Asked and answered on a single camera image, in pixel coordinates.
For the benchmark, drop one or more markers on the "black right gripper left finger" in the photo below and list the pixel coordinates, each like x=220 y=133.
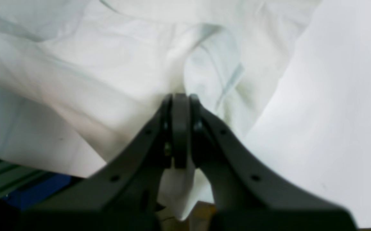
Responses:
x=123 y=194

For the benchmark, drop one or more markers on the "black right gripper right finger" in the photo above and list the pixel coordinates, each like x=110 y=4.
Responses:
x=248 y=195

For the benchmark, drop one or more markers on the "white printed t-shirt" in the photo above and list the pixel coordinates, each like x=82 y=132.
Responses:
x=80 y=78

